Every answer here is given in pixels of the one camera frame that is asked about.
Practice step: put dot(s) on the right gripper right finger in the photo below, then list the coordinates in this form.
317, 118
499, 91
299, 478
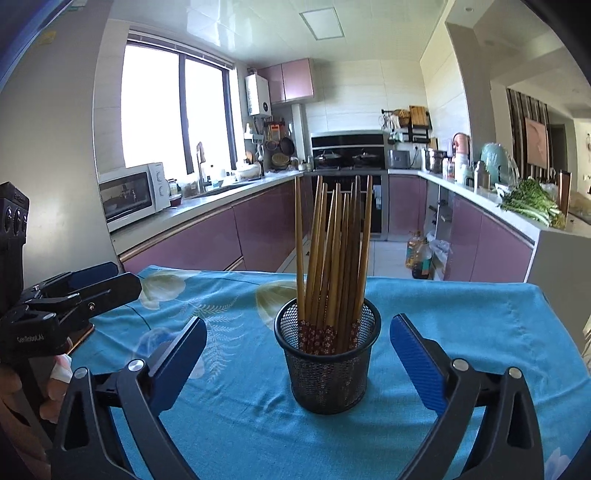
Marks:
508, 444

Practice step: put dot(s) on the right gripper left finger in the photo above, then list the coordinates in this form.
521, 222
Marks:
87, 444

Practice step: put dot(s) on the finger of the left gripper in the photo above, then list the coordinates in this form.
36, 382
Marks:
66, 283
112, 293

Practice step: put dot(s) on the wooden chopstick red end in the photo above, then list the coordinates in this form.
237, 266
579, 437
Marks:
334, 273
364, 262
348, 269
319, 249
299, 253
312, 265
342, 263

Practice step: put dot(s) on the dark wooden chopstick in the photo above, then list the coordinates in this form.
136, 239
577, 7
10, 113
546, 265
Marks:
355, 257

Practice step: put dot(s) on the kitchen faucet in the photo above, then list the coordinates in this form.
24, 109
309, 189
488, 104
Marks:
200, 169

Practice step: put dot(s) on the kitchen window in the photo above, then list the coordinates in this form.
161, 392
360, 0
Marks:
171, 99

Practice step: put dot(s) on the teal kitchen appliance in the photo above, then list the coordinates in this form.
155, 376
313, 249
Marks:
500, 165

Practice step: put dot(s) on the person's left hand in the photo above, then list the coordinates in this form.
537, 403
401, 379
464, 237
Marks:
24, 440

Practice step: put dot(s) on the white microwave oven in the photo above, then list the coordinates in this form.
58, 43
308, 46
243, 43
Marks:
133, 193

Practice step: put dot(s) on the grey refrigerator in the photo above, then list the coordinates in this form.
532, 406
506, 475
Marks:
47, 146

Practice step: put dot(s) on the blue floral tablecloth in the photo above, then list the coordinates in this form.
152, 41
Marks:
237, 419

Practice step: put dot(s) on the black mesh utensil cup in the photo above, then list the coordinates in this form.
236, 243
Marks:
327, 384

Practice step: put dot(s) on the pink lower cabinets left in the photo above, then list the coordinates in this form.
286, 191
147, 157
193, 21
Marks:
250, 227

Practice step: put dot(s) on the pink cabinets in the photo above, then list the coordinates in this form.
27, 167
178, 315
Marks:
250, 227
484, 246

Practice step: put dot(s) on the pink lower cabinets right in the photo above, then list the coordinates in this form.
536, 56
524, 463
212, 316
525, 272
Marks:
484, 246

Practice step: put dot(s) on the cooking oil bottle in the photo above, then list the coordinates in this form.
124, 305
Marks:
419, 257

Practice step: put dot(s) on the green leafy vegetables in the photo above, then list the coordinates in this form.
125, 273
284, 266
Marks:
529, 199

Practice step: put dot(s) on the steel thermos bottle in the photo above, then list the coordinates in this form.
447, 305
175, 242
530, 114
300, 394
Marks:
482, 176

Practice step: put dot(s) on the white water heater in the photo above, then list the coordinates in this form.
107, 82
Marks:
257, 96

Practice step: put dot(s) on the steel cooking pot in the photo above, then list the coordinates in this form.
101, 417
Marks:
433, 160

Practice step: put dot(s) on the black range hood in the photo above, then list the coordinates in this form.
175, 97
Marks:
349, 150

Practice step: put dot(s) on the pink electric kettle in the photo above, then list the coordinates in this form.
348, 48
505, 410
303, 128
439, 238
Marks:
461, 146

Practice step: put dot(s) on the silver toaster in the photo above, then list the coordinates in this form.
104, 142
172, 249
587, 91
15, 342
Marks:
399, 159

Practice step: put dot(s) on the pink upper cabinet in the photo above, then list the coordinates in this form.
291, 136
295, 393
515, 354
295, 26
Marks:
290, 82

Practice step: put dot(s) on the ceiling light panel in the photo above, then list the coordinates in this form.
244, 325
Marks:
324, 23

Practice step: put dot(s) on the black camera box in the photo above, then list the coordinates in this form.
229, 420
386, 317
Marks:
14, 218

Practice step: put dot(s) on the pink wall picture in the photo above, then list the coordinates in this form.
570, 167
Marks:
537, 144

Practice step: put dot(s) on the wall spice rack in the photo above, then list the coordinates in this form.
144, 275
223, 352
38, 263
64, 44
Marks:
412, 125

